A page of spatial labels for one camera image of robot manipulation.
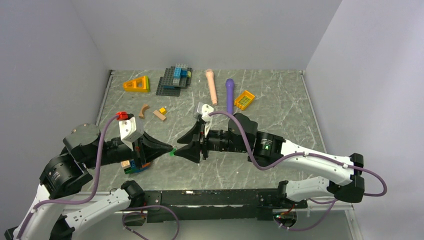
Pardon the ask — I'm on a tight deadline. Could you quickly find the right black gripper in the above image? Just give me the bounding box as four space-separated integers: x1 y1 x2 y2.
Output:
174 119 249 163

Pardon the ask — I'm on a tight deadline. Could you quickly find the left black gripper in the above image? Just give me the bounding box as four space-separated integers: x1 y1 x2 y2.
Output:
84 129 173 169

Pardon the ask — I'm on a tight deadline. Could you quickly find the green key tag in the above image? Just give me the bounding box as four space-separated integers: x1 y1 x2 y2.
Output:
169 148 177 156

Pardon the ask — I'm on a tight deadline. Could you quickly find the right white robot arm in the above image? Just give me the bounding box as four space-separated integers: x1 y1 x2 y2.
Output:
174 113 365 208

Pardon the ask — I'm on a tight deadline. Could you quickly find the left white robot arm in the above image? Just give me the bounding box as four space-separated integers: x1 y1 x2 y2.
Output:
4 119 172 240

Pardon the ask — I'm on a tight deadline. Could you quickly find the orange curved track piece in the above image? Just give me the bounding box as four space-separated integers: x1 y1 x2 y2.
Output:
131 162 151 173

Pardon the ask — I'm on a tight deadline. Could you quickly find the blue toy brick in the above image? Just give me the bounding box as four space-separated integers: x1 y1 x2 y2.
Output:
130 160 137 170

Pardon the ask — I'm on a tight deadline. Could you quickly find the green toy brick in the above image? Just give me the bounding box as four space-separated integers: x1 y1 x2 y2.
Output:
124 168 133 175

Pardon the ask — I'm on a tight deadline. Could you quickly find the beige toy brick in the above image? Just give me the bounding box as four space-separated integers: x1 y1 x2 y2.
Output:
120 160 131 169

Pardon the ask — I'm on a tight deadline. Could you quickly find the wooden rectangular block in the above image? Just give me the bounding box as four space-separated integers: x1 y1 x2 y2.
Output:
153 110 167 122

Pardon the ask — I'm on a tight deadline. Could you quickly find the wooden arch block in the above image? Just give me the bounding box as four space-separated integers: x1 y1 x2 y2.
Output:
138 104 150 119

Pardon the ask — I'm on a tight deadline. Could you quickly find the small yellow cube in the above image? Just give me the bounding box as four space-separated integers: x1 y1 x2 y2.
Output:
159 107 167 115

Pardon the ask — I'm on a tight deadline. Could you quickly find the black base bar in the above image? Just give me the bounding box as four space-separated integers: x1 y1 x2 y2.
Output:
126 188 308 223

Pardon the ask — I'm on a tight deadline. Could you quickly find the yellow grid brick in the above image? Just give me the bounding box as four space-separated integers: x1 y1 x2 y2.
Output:
234 90 256 111

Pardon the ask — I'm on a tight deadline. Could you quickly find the orange yellow triangular block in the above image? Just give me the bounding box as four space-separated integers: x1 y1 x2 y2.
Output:
122 76 151 93

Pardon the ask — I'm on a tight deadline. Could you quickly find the grey blue brick stack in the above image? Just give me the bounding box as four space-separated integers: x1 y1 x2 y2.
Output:
155 63 193 97

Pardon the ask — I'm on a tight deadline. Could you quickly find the purple toy microphone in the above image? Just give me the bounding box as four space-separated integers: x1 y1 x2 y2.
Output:
225 78 235 115

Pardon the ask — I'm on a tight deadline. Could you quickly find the pink toy microphone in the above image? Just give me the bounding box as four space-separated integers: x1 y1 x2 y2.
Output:
205 68 218 106

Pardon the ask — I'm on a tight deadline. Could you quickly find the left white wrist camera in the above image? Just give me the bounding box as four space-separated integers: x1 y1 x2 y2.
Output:
116 111 144 150

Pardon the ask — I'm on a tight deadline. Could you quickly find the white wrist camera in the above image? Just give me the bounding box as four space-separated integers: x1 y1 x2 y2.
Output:
193 102 215 137
116 111 144 150

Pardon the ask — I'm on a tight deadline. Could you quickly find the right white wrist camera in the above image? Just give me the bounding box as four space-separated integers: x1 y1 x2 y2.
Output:
193 102 215 137

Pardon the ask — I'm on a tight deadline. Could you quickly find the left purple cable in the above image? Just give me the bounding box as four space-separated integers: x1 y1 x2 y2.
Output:
14 114 122 240

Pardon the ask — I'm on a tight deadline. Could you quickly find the purple cable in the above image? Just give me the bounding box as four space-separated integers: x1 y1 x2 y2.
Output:
208 110 388 198
14 114 122 240

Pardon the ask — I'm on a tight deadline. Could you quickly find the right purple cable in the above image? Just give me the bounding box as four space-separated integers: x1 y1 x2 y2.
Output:
208 110 388 198

